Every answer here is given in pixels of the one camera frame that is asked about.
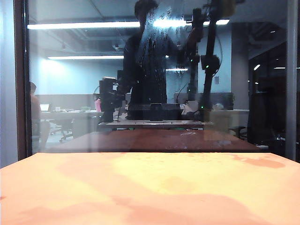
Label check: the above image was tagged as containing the brown window frame post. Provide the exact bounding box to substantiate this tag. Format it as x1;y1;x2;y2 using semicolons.
14;0;32;160

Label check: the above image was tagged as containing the short ceiling light strip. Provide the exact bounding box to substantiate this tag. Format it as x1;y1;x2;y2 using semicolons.
47;55;125;60

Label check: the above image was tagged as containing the white robot platform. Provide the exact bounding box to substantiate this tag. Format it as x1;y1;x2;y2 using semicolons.
98;120;213;130

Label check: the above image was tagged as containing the long ceiling light strip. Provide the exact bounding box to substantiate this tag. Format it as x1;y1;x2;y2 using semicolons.
27;19;230;29

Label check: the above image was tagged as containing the black office chair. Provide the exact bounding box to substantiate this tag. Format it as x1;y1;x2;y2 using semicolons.
50;117;75;143

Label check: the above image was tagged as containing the dark standing person silhouette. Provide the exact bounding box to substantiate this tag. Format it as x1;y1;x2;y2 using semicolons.
122;0;204;119

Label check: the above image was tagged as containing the large glass pane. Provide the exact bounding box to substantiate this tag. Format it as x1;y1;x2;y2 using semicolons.
24;0;290;153

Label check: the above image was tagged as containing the gray window frame post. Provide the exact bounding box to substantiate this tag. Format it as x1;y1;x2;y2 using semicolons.
286;0;300;162

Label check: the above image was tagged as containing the white office desk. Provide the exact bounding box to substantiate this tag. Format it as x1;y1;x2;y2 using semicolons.
41;109;105;139

